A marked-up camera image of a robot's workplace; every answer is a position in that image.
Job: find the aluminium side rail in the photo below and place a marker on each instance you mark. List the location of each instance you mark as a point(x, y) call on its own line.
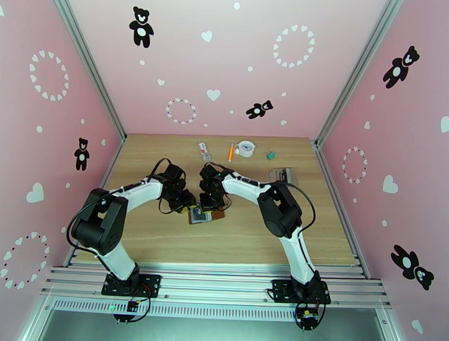
point(114, 159)
point(356, 255)

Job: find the aluminium rail bed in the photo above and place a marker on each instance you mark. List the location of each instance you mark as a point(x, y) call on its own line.
point(216, 283)

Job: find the aluminium frame post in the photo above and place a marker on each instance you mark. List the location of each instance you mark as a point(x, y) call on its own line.
point(84, 57)
point(359, 66)

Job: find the black circuit board yellow connector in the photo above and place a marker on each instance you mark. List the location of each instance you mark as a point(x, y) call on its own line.
point(307, 317)

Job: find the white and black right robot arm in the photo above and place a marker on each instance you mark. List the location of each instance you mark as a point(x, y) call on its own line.
point(299, 257)

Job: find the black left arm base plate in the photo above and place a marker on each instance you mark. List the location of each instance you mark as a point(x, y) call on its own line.
point(152, 284)

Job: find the green binder clip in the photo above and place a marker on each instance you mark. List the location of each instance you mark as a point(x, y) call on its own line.
point(271, 155)

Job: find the perforated metal strip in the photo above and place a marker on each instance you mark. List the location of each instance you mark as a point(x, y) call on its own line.
point(214, 311)

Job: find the orange pencil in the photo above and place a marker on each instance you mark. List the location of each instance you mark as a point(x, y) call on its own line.
point(231, 153)

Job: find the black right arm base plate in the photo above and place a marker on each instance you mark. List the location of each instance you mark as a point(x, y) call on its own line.
point(277, 289)

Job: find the small black circuit board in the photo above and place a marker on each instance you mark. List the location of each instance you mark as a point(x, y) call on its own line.
point(133, 306)

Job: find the small white red tube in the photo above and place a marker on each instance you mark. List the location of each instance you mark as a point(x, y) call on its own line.
point(204, 151)

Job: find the brown leather card holder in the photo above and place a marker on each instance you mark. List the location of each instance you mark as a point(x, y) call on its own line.
point(219, 215)

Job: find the black credit card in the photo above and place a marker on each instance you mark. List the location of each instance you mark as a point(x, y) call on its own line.
point(284, 174)

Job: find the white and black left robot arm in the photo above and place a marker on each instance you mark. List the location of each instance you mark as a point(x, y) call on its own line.
point(120, 262)

